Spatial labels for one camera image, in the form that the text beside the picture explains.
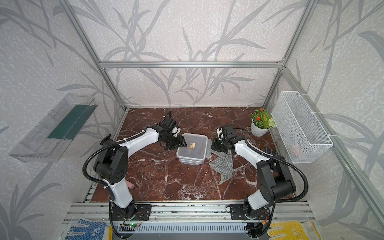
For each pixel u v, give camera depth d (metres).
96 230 0.68
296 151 0.74
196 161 0.85
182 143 0.87
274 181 0.44
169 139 0.78
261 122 0.93
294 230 0.69
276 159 0.46
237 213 0.73
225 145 0.69
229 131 0.72
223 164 0.89
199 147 0.95
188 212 0.75
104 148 0.47
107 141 0.51
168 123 0.76
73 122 0.65
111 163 0.49
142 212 0.73
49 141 0.64
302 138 0.62
